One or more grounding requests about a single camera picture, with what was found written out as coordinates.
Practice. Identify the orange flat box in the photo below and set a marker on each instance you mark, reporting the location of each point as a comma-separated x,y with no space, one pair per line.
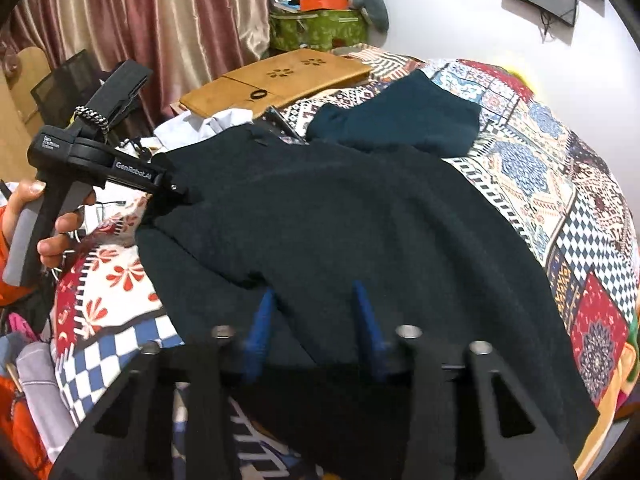
324,2

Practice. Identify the patterned patchwork bedsheet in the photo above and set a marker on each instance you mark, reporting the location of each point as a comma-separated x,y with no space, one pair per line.
550,200

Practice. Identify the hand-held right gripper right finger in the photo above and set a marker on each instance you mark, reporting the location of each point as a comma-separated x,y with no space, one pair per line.
367,332

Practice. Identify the dark dotted cloth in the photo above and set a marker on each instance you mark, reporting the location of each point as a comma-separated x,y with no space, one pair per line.
282,127

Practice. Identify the grey cloth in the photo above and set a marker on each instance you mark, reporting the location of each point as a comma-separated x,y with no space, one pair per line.
42,390

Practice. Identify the brown wooden lap desk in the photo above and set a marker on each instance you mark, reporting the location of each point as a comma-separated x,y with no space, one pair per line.
280,77

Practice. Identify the light wooden furniture panel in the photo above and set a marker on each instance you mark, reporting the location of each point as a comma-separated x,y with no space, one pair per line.
25,95

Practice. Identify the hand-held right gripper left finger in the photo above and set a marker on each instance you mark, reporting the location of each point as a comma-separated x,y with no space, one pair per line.
260,332

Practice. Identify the green patterned storage box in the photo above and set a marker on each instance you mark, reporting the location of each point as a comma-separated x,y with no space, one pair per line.
320,30

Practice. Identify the person's left hand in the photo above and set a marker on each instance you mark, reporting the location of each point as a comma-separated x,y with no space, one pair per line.
65,235

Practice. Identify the pink and beige curtain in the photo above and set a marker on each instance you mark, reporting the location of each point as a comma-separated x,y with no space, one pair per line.
150,20

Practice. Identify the dark navy sweater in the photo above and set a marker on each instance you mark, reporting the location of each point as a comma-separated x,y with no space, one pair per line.
325,220

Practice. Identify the black mesh chair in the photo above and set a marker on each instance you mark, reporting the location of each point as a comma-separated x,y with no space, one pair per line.
70,82

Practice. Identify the dark teal garment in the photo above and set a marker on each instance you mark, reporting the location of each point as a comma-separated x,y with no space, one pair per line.
400,115

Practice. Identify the orange cloth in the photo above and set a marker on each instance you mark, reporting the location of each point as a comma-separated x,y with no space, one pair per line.
20,435

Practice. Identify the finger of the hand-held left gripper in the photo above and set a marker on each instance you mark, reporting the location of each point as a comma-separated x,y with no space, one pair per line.
174,186

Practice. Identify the white cloth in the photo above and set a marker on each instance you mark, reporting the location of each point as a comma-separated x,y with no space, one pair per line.
200,127

